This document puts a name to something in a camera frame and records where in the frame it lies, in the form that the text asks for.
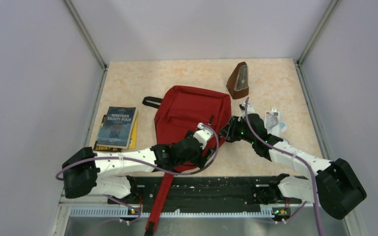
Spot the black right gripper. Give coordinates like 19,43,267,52
220,115,256,144

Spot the red student backpack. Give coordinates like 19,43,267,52
142,86,232,236

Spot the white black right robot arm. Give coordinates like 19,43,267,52
220,114,367,219

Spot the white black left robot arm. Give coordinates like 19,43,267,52
56,126,219,203

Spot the white blister pack item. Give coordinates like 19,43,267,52
264,107,283,137

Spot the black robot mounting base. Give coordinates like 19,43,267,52
119,176,286,213

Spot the brown wooden metronome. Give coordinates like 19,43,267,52
226,61,249,100

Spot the yellow book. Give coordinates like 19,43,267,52
128,114,138,149

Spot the Nineteen Eighty-Four blue book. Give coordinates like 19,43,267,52
96,106,137,149

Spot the black colourful story book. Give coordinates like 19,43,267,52
93,115,122,152

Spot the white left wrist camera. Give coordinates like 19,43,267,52
193,122,215,149

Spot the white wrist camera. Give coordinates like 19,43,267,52
240,103,255,118
193,122,215,149

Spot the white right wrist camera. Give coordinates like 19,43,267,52
240,103,255,118

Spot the aluminium frame rail right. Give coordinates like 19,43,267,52
294,0,341,161

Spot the aluminium frame rail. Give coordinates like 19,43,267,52
62,0,107,147
294,0,341,161

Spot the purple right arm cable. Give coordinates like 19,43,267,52
244,97,325,236

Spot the aluminium frame rail left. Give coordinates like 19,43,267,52
62,0,107,147

